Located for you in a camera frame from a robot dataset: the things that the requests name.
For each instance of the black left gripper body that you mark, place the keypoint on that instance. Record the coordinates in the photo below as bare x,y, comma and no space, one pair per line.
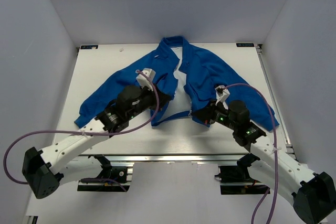
147,100

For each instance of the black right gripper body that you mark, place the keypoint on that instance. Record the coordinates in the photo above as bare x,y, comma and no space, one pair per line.
220,116

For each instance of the blue zip jacket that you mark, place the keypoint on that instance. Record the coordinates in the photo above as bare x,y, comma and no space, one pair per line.
204,72

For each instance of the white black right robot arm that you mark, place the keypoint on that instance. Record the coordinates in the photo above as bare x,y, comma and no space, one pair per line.
312,195

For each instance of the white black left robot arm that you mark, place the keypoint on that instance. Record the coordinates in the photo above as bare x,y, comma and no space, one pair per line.
48,168

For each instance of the blue label sticker right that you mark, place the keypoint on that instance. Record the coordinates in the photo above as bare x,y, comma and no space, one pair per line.
244,44

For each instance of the blue label sticker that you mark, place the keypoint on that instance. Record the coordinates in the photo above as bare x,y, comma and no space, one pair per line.
244,44
89,47

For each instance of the blue label sticker left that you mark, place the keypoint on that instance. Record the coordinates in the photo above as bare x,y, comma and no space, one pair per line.
89,47

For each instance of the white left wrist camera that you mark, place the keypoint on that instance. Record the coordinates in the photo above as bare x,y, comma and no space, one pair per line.
145,78

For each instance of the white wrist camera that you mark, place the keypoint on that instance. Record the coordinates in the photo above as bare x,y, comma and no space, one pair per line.
145,78
222,93

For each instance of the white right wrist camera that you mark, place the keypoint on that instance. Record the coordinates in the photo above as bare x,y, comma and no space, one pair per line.
222,93

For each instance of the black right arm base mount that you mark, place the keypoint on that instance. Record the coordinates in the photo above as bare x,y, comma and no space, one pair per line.
235,179

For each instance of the aluminium front table rail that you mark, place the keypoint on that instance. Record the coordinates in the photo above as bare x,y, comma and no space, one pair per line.
176,158

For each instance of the aluminium table rail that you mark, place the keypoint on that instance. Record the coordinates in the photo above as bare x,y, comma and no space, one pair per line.
272,95
176,158

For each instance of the aluminium right table rail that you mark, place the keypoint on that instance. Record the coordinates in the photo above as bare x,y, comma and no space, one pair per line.
272,95

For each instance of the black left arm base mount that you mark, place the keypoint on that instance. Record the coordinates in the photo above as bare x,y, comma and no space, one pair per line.
112,177

